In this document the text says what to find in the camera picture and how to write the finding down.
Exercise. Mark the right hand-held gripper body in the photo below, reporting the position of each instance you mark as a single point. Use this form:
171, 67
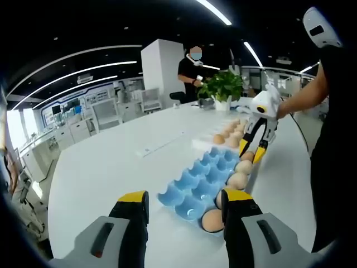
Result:
267, 100

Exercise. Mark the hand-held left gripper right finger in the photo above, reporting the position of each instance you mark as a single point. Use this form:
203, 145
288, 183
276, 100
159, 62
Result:
240, 229

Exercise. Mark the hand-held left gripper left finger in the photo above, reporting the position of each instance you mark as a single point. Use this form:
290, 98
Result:
131, 223

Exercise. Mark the single brown egg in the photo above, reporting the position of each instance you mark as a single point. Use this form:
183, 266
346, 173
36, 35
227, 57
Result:
213, 220
244, 167
247, 155
237, 180
218, 199

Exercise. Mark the group of brown eggs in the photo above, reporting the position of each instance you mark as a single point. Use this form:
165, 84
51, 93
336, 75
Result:
219, 138

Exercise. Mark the white foam egg tray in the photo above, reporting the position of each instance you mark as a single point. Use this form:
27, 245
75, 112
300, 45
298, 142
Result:
202, 143

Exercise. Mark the blue egg tray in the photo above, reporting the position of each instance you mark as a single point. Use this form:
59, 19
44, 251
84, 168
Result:
195, 178

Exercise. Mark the person's right hand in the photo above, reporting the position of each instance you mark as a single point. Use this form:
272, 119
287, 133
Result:
284, 109

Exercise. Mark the white blue object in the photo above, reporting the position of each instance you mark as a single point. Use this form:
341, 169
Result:
242, 109

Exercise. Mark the white plant pot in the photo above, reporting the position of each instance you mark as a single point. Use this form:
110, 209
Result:
223, 104

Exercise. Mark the green potted plant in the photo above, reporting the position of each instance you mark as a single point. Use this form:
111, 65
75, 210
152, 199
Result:
223, 83

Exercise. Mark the grey object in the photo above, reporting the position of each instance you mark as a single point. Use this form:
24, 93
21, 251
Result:
206, 102

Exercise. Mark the white table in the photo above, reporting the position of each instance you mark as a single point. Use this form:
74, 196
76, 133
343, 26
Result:
111, 167

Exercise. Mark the person's dark clothing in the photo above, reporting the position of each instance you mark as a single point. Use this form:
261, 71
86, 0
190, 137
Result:
334, 153

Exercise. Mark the white power strip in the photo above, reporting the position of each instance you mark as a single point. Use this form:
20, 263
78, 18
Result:
156, 148

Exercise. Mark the small white gadget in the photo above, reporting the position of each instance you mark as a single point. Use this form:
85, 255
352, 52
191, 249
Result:
176, 105

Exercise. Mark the white worn device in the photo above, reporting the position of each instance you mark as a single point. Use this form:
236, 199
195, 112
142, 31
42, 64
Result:
325, 39

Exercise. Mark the black chair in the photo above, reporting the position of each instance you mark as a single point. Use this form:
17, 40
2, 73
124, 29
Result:
177, 96

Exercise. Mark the long ceiling light strip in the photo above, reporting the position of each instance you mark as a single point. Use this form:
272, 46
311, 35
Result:
214, 11

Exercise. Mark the white office chair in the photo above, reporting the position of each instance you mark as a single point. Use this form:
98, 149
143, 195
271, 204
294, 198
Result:
28, 201
107, 111
150, 100

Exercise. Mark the row of white cabinets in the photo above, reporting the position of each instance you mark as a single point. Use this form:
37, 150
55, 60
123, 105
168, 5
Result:
69, 131

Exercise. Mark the white pillar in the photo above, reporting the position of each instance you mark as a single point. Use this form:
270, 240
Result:
159, 69

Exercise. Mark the ceiling air conditioner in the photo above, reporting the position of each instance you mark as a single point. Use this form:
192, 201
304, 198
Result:
85, 79

